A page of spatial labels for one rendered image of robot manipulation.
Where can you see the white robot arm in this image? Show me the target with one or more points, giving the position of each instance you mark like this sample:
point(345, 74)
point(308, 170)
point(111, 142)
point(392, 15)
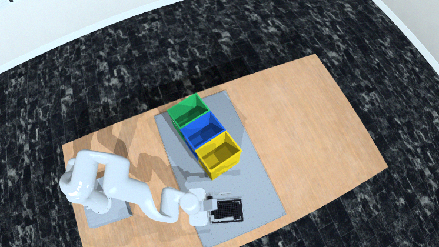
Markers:
point(78, 186)

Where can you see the blue bin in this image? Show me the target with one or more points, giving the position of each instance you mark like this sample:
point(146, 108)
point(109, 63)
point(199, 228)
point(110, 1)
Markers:
point(202, 130)

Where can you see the green bin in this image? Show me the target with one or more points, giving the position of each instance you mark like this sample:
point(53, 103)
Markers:
point(187, 111)

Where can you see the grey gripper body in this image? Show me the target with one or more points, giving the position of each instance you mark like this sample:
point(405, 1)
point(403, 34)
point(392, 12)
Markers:
point(200, 219)

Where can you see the yellow recycle bin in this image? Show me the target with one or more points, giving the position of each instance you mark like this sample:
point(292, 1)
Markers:
point(219, 155)

